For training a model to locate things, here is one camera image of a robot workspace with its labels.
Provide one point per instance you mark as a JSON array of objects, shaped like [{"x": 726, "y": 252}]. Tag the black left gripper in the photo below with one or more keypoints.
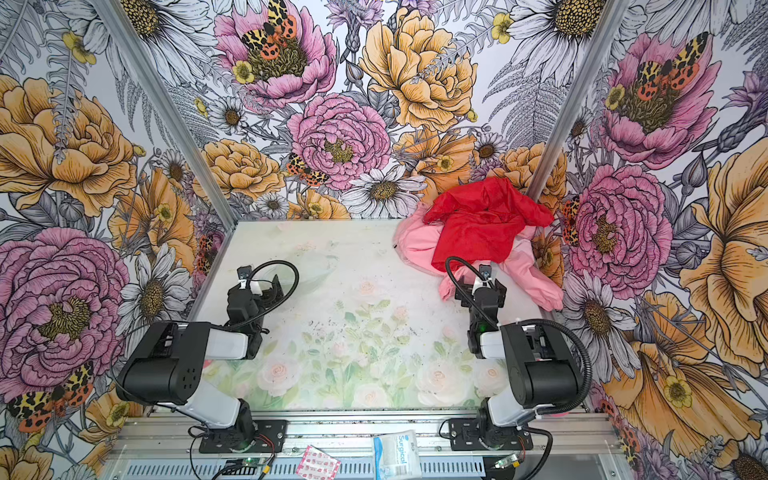
[{"x": 258, "y": 293}]

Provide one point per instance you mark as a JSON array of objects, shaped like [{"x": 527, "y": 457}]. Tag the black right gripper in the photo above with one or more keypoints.
[{"x": 483, "y": 291}]

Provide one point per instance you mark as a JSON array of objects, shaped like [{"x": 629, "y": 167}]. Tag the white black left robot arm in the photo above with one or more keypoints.
[{"x": 166, "y": 368}]

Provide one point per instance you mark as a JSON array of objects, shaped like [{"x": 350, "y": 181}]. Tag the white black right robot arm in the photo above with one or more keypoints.
[{"x": 549, "y": 370}]

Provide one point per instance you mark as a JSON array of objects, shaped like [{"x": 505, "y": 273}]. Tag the red cloth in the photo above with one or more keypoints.
[{"x": 481, "y": 220}]

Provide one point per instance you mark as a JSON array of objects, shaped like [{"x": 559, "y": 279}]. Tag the pink cloth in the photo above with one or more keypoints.
[{"x": 415, "y": 243}]

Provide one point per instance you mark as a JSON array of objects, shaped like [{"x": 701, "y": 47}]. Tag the green circuit board left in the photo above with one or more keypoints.
[{"x": 250, "y": 463}]

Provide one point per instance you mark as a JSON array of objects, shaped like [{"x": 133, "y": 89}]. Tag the green circuit board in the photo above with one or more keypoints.
[
  {"x": 509, "y": 461},
  {"x": 250, "y": 463}
]

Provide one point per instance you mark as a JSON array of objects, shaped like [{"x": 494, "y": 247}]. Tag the green circuit board right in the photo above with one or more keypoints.
[{"x": 509, "y": 461}]

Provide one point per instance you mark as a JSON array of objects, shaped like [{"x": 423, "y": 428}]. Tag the red white patterned packet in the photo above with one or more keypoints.
[{"x": 317, "y": 465}]

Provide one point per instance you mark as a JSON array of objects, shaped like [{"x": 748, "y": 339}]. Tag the white surgical packet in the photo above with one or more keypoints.
[{"x": 395, "y": 456}]

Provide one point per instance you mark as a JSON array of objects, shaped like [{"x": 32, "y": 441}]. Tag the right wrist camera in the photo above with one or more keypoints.
[{"x": 485, "y": 275}]

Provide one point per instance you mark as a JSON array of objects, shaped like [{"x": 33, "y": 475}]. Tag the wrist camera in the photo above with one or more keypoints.
[
  {"x": 244, "y": 274},
  {"x": 485, "y": 275}
]

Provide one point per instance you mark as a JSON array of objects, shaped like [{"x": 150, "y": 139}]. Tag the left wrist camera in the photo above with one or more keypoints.
[{"x": 244, "y": 274}]

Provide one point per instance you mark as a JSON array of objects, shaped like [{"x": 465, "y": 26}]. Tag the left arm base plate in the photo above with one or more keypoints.
[{"x": 266, "y": 436}]

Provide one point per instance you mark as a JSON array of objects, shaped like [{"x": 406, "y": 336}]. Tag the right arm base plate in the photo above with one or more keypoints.
[{"x": 466, "y": 434}]

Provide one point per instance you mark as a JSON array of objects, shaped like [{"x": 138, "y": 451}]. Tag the aluminium front rail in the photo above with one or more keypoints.
[{"x": 166, "y": 446}]

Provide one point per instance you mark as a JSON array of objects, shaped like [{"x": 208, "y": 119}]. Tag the left aluminium corner post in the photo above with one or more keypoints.
[{"x": 119, "y": 26}]

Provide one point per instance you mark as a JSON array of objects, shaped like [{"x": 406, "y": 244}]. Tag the aluminium corner post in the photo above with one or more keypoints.
[
  {"x": 600, "y": 46},
  {"x": 119, "y": 26}
]

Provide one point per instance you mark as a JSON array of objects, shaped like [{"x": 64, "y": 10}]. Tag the right aluminium corner post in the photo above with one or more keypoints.
[{"x": 600, "y": 46}]

